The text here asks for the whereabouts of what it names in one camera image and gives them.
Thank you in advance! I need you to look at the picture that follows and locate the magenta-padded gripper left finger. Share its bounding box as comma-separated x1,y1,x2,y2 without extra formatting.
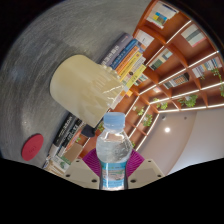
64,148,102,190

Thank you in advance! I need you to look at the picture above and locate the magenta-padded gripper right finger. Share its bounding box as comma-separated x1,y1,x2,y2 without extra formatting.
126,148,165,190

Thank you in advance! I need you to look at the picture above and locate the clear blue-capped water bottle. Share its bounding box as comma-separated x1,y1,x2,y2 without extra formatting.
95,111,134,191

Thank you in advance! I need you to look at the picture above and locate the tall green white carton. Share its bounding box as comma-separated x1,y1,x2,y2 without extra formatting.
49,155,72,174

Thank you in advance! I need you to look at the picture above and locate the flat round red coaster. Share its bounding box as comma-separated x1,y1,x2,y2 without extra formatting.
21,133,45,162

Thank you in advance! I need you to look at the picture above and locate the translucent cream plastic cup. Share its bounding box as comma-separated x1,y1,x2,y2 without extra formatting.
49,54,125,128

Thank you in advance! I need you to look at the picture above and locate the stack of colourful books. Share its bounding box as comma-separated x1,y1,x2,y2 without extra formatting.
99,32,148,111

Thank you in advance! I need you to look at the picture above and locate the orange wooden shelf unit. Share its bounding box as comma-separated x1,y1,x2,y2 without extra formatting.
83,0,224,154

